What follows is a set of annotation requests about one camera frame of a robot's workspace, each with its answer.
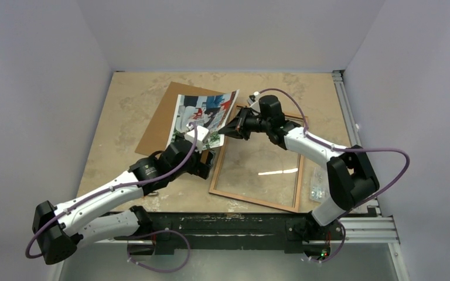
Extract brown backing board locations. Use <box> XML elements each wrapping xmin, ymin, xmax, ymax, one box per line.
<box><xmin>135</xmin><ymin>82</ymin><xmax>221</xmax><ymax>156</ymax></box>

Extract colourful printed photo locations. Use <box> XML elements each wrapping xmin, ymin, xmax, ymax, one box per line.
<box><xmin>167</xmin><ymin>90</ymin><xmax>240</xmax><ymax>149</ymax></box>

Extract blue wooden picture frame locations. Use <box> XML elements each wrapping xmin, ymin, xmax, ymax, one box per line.
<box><xmin>209</xmin><ymin>102</ymin><xmax>309</xmax><ymax>214</ymax></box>

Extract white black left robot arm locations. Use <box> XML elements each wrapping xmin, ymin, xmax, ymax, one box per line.
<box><xmin>25</xmin><ymin>138</ymin><xmax>216</xmax><ymax>265</ymax></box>

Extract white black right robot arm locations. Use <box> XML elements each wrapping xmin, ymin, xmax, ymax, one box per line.
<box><xmin>218</xmin><ymin>92</ymin><xmax>380</xmax><ymax>238</ymax></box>

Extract clear plastic parts box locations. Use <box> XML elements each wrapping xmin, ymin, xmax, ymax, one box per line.
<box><xmin>309</xmin><ymin>167</ymin><xmax>329</xmax><ymax>203</ymax></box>

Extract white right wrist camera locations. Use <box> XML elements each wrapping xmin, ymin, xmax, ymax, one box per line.
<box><xmin>247</xmin><ymin>91</ymin><xmax>261</xmax><ymax>112</ymax></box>

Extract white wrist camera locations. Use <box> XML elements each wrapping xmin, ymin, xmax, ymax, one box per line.
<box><xmin>184</xmin><ymin>122</ymin><xmax>210</xmax><ymax>152</ymax></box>
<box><xmin>247</xmin><ymin>91</ymin><xmax>261</xmax><ymax>112</ymax></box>

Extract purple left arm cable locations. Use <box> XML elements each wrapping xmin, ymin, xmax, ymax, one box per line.
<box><xmin>25</xmin><ymin>123</ymin><xmax>199</xmax><ymax>260</ymax></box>

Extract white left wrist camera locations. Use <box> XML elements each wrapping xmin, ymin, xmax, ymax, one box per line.
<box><xmin>184</xmin><ymin>122</ymin><xmax>210</xmax><ymax>152</ymax></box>

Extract orange handled pliers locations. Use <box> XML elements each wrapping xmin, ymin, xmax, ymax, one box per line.
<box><xmin>147</xmin><ymin>191</ymin><xmax>159</xmax><ymax>197</ymax></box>

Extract aluminium side rail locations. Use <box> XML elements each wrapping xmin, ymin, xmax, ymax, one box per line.
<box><xmin>332</xmin><ymin>70</ymin><xmax>410</xmax><ymax>280</ymax></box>

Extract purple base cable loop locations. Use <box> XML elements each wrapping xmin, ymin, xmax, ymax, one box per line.
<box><xmin>127</xmin><ymin>228</ymin><xmax>193</xmax><ymax>272</ymax></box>

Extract aluminium front rail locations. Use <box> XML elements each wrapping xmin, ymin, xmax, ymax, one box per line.
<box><xmin>93</xmin><ymin>216</ymin><xmax>400</xmax><ymax>245</ymax></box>

